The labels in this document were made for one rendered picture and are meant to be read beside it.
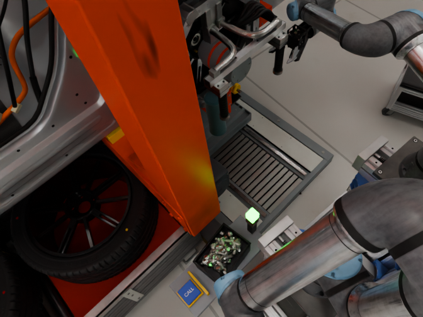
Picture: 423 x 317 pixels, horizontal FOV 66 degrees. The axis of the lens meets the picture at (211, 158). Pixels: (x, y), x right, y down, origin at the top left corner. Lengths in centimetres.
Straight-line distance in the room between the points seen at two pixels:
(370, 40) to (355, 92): 134
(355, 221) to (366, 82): 218
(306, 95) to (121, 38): 201
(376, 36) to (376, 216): 84
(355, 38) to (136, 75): 84
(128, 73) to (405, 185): 46
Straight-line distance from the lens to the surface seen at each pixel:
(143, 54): 60
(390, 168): 127
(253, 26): 161
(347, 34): 128
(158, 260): 155
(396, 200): 49
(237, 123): 211
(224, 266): 134
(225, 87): 124
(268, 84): 251
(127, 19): 55
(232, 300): 70
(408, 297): 55
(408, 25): 130
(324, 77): 260
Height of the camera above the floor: 186
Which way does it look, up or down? 60 degrees down
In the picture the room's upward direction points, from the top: 11 degrees counter-clockwise
